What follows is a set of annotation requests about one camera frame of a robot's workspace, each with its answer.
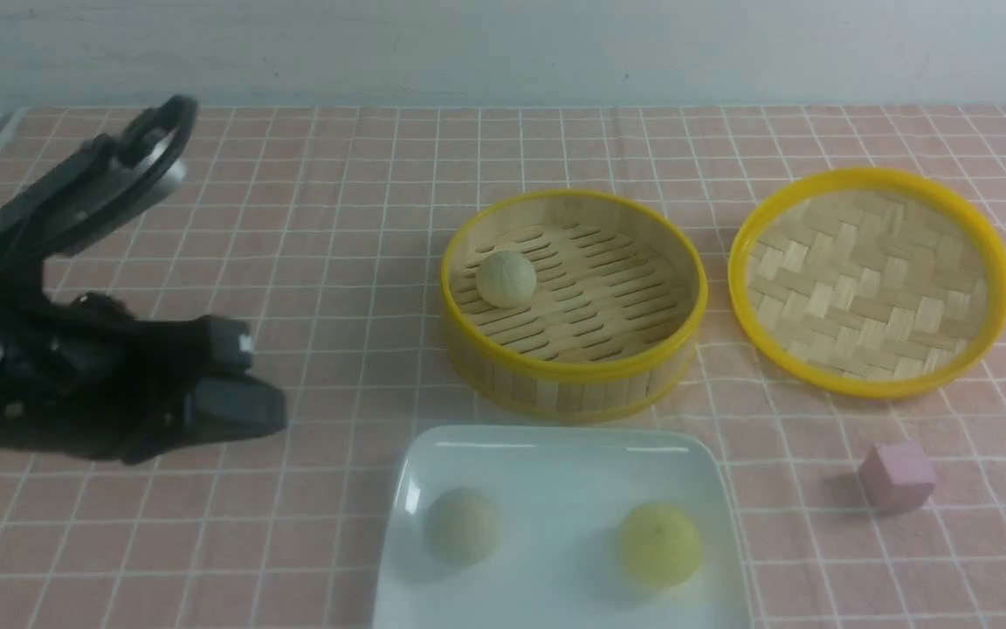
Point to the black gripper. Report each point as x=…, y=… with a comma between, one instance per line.
x=98, y=385

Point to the white steamed bun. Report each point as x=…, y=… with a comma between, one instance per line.
x=506, y=280

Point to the yellow steamed bun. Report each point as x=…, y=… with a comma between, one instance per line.
x=658, y=545

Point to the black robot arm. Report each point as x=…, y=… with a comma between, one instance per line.
x=102, y=186

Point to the pale steamed bun on plate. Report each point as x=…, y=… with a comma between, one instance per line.
x=462, y=527

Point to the white square plate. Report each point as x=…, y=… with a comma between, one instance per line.
x=560, y=493

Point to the pink checkered tablecloth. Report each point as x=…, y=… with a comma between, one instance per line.
x=325, y=227

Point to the yellow-rimmed bamboo steamer basket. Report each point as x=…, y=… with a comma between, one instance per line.
x=611, y=327

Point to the yellow-rimmed bamboo steamer lid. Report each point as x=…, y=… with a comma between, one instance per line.
x=869, y=282

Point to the pink cube block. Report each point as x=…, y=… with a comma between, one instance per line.
x=897, y=477

